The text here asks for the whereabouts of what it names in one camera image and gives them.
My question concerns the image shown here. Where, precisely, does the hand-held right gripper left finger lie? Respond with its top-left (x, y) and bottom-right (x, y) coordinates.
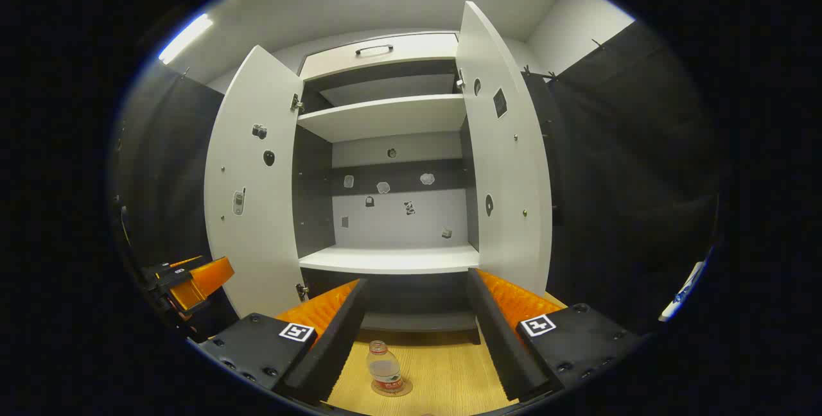
top-left (196, 278), bottom-right (373, 406)

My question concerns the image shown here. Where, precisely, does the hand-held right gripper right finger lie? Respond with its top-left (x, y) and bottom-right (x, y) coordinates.
top-left (467, 268), bottom-right (643, 403)

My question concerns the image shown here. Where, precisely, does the clear plastic bottle red label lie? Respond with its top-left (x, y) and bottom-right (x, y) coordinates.
top-left (367, 340), bottom-right (404, 394)

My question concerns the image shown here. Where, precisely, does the white cabinet door phone sticker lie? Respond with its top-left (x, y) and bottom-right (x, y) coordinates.
top-left (204, 45), bottom-right (304, 319)

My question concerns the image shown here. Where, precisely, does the white cabinet door headphone sticker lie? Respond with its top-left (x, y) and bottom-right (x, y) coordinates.
top-left (456, 1), bottom-right (553, 298)

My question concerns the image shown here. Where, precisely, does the white cabinet shelf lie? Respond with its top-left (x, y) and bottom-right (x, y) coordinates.
top-left (297, 94), bottom-right (467, 143)
top-left (299, 244), bottom-right (481, 275)

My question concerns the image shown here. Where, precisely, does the white cabinet body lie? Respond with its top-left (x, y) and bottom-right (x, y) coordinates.
top-left (292, 32), bottom-right (482, 345)

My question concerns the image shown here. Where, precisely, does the black backdrop cloth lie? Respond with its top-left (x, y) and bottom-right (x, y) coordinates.
top-left (112, 18), bottom-right (726, 340)

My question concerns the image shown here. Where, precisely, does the long ceiling light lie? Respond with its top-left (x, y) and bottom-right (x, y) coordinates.
top-left (159, 13), bottom-right (214, 65)

